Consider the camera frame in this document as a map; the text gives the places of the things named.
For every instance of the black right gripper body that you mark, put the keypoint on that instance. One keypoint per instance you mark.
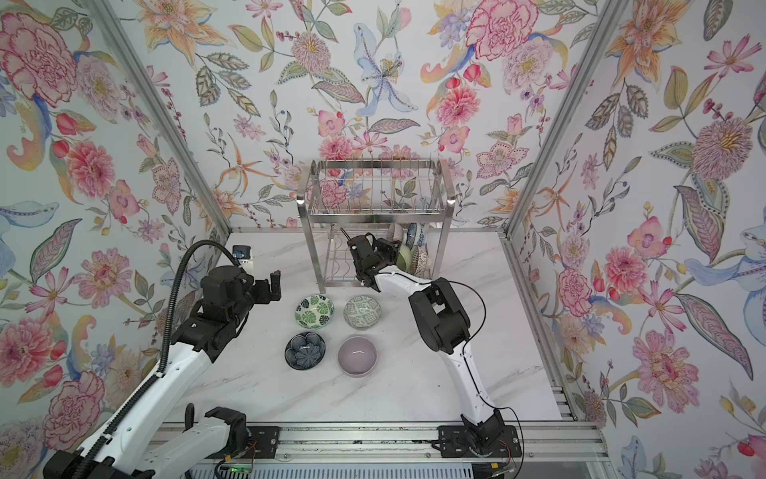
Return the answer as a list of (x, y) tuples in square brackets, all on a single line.
[(387, 253)]

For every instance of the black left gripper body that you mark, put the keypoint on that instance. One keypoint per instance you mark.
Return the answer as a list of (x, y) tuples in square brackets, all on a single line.
[(258, 292)]

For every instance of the light green bowl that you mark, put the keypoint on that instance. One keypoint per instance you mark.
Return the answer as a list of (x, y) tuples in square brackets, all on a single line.
[(405, 259)]

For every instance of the blue floral bowl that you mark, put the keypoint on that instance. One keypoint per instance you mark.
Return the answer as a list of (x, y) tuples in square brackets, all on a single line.
[(416, 235)]

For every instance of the green leaf pattern bowl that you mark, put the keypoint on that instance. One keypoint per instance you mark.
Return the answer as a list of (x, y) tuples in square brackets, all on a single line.
[(314, 312)]

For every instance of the green white patterned bowl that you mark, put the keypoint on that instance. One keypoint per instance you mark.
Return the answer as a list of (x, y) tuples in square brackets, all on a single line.
[(362, 312)]

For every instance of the purple ribbed bowl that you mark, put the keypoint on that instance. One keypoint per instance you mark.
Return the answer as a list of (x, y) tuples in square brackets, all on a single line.
[(396, 234)]

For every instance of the brown white patterned bowl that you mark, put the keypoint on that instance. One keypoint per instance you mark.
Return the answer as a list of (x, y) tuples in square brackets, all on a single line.
[(420, 266)]

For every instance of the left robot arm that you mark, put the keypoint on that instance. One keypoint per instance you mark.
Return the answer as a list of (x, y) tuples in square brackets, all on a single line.
[(161, 383)]

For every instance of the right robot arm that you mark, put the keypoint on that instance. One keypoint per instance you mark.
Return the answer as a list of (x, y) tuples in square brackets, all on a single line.
[(444, 326)]

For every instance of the steel two-tier dish rack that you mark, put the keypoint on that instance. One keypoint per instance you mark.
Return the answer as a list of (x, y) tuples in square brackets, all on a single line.
[(336, 199)]

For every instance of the dark blue flower bowl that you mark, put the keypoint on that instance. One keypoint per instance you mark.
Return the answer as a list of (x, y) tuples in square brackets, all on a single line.
[(305, 351)]

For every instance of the lilac plain bowl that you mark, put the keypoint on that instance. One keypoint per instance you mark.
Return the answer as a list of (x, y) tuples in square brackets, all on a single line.
[(357, 356)]

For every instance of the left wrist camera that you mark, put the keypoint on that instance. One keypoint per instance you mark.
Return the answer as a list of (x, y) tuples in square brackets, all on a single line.
[(243, 254)]

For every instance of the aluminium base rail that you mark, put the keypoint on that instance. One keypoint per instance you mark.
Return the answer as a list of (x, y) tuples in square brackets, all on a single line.
[(546, 441)]

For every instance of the left aluminium corner post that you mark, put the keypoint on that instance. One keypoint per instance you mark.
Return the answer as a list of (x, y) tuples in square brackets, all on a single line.
[(116, 37)]

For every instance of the aluminium corner post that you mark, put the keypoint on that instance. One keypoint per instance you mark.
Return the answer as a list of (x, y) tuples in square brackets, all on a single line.
[(604, 27), (116, 37)]

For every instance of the right aluminium corner post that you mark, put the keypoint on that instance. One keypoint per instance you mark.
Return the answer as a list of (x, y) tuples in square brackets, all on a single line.
[(604, 27)]

